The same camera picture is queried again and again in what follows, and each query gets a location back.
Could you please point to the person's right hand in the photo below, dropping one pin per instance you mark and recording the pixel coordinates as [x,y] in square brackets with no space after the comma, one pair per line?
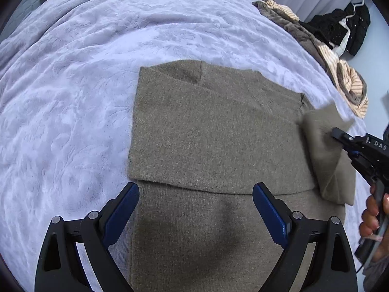
[369,216]

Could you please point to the grey bed sheet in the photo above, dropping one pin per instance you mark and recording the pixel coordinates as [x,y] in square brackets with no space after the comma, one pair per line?
[25,12]

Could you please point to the black jacket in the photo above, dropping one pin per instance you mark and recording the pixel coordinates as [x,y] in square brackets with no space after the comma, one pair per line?
[358,24]

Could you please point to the person's right forearm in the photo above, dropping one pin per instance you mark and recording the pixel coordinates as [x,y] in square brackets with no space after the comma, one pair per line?
[375,273]

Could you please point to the brown grey garment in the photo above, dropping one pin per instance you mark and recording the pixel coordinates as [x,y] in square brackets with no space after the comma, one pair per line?
[296,30]

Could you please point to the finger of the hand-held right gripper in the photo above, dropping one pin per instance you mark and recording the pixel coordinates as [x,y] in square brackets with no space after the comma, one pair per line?
[343,135]

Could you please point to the beige striped garment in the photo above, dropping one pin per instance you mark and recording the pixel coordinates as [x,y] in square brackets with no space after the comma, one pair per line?
[354,91]

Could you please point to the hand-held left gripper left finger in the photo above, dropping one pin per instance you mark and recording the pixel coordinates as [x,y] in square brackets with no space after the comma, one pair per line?
[121,213]

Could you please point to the olive knit sweater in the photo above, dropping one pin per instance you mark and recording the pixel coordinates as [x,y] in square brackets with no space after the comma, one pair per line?
[212,133]

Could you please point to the lavender plush blanket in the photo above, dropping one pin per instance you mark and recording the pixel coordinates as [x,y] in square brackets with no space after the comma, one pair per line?
[76,97]

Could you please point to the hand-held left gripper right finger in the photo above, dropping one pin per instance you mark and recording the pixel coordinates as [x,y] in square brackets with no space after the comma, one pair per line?
[273,213]

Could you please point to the white clothes hanger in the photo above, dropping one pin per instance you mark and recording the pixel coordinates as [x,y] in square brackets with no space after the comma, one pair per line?
[357,4]

